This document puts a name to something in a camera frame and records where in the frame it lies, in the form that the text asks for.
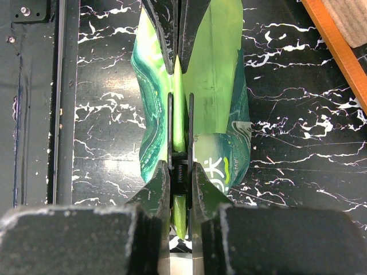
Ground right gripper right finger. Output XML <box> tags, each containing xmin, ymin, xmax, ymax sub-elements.
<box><xmin>191</xmin><ymin>163</ymin><xmax>366</xmax><ymax>274</ymax></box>

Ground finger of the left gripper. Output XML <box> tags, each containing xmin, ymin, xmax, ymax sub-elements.
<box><xmin>142</xmin><ymin>0</ymin><xmax>178</xmax><ymax>75</ymax></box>
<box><xmin>178</xmin><ymin>0</ymin><xmax>210</xmax><ymax>73</ymax></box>

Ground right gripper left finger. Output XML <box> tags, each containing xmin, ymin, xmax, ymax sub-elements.
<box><xmin>1</xmin><ymin>161</ymin><xmax>170</xmax><ymax>274</ymax></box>

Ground green litter bag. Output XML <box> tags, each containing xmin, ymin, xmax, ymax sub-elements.
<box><xmin>130</xmin><ymin>0</ymin><xmax>253</xmax><ymax>241</ymax></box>

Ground black bag clip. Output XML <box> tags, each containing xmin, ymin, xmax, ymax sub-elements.
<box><xmin>167</xmin><ymin>92</ymin><xmax>194</xmax><ymax>239</ymax></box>

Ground grey metal scoop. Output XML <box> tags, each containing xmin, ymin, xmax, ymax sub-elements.
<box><xmin>170</xmin><ymin>253</ymin><xmax>193</xmax><ymax>275</ymax></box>

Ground orange wooden shelf rack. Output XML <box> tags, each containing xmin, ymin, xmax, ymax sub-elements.
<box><xmin>302</xmin><ymin>1</ymin><xmax>366</xmax><ymax>111</ymax></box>

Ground beige sponge pack right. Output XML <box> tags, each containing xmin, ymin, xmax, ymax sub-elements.
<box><xmin>322</xmin><ymin>0</ymin><xmax>366</xmax><ymax>48</ymax></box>

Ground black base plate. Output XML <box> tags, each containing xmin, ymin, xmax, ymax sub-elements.
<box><xmin>1</xmin><ymin>1</ymin><xmax>80</xmax><ymax>212</ymax></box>

